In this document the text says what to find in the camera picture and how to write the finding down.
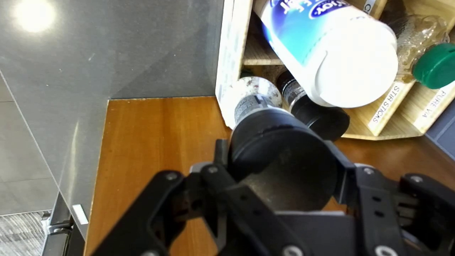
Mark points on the black lid spice shaker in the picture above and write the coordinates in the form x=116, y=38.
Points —
x=322, y=122

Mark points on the white dishwasher sticker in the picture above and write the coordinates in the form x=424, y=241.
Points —
x=80, y=215

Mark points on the wooden seasoning rack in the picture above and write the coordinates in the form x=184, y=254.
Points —
x=230, y=52

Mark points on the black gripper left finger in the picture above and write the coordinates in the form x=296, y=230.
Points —
x=166, y=204

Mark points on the clear jar green lid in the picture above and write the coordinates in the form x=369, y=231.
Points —
x=436, y=66

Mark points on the wooden microwave shelf unit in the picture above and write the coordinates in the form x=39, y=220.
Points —
x=157, y=143

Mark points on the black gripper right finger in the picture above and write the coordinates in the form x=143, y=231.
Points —
x=379, y=208

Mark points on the white canister blue label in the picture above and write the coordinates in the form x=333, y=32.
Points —
x=350, y=62

